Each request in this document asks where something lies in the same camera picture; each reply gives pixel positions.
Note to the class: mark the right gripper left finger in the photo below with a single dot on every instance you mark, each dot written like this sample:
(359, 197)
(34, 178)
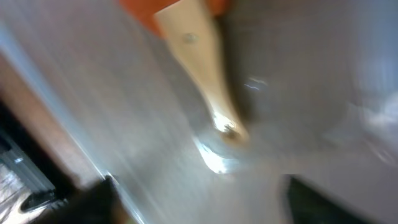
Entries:
(93, 206)

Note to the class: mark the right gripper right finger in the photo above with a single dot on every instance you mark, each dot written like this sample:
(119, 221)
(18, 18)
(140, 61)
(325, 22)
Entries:
(305, 204)

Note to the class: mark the clear plastic container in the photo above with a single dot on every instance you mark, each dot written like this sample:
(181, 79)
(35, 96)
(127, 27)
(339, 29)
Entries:
(316, 82)

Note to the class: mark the orange scraper wooden handle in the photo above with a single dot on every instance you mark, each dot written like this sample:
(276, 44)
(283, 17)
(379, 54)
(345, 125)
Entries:
(190, 32)

